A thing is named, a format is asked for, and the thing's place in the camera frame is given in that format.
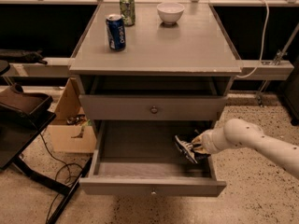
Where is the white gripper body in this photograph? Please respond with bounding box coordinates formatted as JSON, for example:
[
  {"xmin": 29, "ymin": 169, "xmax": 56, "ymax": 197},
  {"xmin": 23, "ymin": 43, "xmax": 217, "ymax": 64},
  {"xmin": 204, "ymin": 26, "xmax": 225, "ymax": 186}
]
[{"xmin": 202, "ymin": 128, "xmax": 225, "ymax": 154}]

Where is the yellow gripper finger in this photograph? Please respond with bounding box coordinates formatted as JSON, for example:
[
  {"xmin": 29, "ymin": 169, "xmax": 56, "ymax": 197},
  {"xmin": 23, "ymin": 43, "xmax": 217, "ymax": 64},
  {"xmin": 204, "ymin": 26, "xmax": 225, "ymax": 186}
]
[{"xmin": 192, "ymin": 134, "xmax": 208, "ymax": 154}]

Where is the blue chip bag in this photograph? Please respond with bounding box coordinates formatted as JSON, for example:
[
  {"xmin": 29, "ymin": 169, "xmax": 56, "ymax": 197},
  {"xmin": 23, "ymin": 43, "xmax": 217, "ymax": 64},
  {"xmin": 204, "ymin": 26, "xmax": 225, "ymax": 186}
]
[{"xmin": 174, "ymin": 135, "xmax": 209, "ymax": 164}]

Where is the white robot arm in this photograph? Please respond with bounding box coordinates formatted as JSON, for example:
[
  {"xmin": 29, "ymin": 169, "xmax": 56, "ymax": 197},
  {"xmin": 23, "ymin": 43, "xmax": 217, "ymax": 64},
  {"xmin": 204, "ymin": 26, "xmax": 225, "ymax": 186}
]
[{"xmin": 192, "ymin": 119, "xmax": 299, "ymax": 179}]

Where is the open middle drawer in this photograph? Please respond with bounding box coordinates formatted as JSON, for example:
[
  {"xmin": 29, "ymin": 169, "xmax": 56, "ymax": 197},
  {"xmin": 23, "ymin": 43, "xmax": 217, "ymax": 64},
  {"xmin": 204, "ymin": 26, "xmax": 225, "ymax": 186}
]
[{"xmin": 80, "ymin": 120, "xmax": 226, "ymax": 197}]

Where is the grey drawer cabinet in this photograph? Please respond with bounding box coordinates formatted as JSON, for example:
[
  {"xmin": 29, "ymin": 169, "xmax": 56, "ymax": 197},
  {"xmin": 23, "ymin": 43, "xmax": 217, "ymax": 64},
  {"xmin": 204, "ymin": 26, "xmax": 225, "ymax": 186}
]
[{"xmin": 68, "ymin": 1, "xmax": 243, "ymax": 138}]

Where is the closed top drawer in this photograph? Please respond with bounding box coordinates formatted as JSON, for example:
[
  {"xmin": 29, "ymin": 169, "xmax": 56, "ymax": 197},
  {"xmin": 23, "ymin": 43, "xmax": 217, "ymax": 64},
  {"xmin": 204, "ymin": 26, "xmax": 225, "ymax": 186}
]
[{"xmin": 79, "ymin": 95, "xmax": 227, "ymax": 121}]

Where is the cardboard box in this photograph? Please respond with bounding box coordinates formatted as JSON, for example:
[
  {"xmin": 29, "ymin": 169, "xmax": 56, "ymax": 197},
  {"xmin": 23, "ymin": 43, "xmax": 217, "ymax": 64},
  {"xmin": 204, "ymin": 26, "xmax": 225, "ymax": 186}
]
[{"xmin": 48, "ymin": 78, "xmax": 96, "ymax": 153}]

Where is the white bowl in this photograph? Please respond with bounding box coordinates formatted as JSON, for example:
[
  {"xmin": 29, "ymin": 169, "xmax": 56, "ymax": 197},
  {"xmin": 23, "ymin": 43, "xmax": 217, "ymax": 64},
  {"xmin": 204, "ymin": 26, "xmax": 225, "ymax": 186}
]
[{"xmin": 157, "ymin": 2, "xmax": 185, "ymax": 24}]

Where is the blue Pepsi can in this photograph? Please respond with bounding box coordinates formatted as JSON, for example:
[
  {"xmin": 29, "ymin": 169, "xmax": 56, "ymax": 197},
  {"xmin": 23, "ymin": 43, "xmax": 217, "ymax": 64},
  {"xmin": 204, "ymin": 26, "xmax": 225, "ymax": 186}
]
[{"xmin": 106, "ymin": 14, "xmax": 126, "ymax": 51}]

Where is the green soda can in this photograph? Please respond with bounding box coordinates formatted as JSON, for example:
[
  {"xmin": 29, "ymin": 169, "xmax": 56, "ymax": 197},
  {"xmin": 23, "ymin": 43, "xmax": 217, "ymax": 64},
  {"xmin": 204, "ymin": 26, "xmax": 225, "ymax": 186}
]
[{"xmin": 120, "ymin": 0, "xmax": 135, "ymax": 26}]

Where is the black stand with tray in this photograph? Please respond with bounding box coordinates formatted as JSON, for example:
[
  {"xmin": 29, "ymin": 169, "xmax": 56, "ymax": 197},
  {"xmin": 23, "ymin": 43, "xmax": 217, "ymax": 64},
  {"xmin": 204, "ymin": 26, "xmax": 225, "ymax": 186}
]
[{"xmin": 0, "ymin": 59, "xmax": 93, "ymax": 224}]

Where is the black object on ledge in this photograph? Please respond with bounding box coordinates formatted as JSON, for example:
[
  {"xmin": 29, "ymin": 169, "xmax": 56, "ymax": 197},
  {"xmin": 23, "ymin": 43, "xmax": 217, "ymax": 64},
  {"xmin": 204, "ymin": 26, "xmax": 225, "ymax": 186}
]
[{"xmin": 0, "ymin": 49, "xmax": 48, "ymax": 64}]

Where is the metal bracket rod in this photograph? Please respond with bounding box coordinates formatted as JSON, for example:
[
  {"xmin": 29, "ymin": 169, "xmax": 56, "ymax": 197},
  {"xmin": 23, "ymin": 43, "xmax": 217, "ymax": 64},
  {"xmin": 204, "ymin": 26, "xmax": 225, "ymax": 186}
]
[{"xmin": 255, "ymin": 22, "xmax": 299, "ymax": 106}]

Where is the black floor cable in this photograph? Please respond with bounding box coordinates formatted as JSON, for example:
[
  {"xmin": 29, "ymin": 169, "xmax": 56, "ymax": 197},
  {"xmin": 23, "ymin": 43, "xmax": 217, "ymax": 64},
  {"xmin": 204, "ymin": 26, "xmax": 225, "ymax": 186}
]
[{"xmin": 39, "ymin": 133, "xmax": 84, "ymax": 224}]

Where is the white cable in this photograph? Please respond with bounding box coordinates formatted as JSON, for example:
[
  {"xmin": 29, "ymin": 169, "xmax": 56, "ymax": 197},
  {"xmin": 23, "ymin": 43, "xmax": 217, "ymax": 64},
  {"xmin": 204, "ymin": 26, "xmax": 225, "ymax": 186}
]
[{"xmin": 235, "ymin": 0, "xmax": 271, "ymax": 79}]

